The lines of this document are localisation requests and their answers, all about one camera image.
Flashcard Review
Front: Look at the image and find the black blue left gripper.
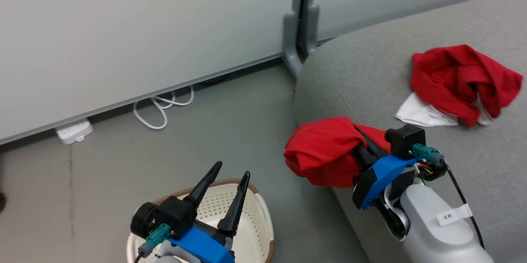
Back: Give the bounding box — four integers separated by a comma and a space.
130, 161, 251, 263

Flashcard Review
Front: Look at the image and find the red and white garment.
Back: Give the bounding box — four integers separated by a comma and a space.
395, 44, 523, 128

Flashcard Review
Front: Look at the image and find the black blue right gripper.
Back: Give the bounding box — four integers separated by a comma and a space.
352, 124, 448, 211

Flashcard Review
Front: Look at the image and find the left arm cable teal plug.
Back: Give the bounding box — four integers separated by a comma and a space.
133, 223, 172, 263

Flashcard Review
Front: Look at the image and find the grey fabric sofa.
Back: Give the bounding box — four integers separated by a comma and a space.
294, 0, 527, 263

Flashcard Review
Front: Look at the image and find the white coiled power cable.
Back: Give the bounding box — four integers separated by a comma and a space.
133, 85, 195, 130

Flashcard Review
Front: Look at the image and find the large white partition panel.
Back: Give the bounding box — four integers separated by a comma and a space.
0, 0, 306, 145

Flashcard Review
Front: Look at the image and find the white plastic laundry basket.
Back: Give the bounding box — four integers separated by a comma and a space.
126, 179, 275, 263

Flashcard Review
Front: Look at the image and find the plain red garment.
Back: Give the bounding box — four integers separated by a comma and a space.
283, 116, 392, 189

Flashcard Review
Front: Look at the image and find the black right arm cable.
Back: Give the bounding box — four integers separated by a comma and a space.
444, 163, 485, 251

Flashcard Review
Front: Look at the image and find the grey partition leg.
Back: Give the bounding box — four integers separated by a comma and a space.
282, 10, 306, 78
307, 4, 321, 50

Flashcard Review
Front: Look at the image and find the white power strip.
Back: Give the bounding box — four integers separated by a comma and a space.
55, 118, 94, 145

